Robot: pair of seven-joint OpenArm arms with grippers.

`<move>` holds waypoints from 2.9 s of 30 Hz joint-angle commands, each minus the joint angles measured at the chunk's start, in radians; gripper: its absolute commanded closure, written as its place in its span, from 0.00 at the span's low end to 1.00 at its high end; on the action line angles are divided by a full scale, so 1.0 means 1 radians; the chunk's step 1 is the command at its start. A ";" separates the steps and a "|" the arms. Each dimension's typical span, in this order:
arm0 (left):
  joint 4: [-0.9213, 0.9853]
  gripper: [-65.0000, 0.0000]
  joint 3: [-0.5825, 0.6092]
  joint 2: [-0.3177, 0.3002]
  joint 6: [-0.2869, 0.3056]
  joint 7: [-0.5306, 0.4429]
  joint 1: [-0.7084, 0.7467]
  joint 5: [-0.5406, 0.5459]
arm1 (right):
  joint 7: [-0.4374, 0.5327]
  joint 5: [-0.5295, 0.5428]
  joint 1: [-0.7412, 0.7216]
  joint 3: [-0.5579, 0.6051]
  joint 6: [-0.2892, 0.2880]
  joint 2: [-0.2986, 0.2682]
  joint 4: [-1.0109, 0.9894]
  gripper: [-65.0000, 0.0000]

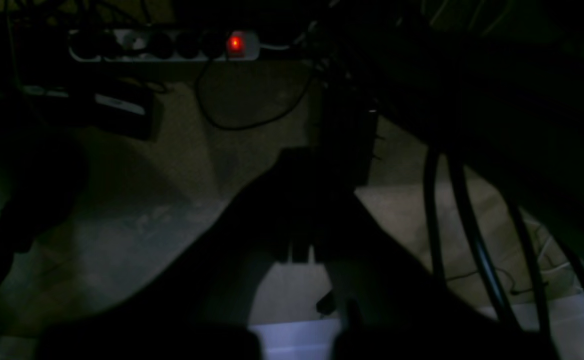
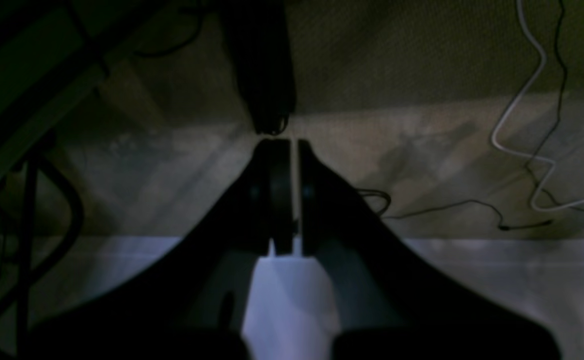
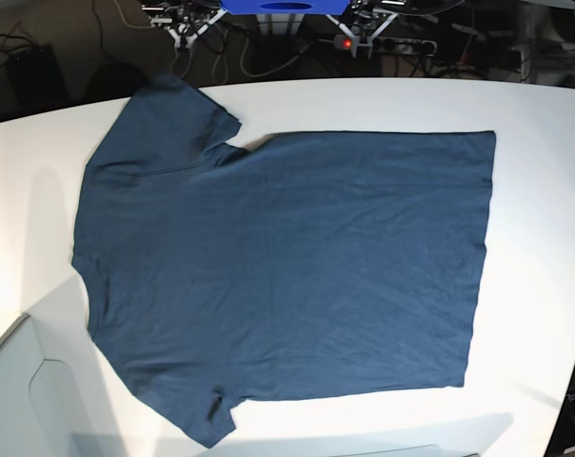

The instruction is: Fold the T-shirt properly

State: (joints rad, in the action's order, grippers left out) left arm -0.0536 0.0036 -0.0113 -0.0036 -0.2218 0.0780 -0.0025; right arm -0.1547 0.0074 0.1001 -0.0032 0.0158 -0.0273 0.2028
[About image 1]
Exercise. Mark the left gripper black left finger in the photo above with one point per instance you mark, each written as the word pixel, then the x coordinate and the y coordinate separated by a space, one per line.
pixel 198 307

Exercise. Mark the black power adapter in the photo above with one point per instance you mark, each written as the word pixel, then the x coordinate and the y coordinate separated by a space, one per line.
pixel 112 106

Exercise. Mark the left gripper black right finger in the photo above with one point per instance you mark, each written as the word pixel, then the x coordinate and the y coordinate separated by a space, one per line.
pixel 392 308

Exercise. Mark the white power strip red switch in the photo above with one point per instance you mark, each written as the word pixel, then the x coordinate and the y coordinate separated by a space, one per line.
pixel 128 45

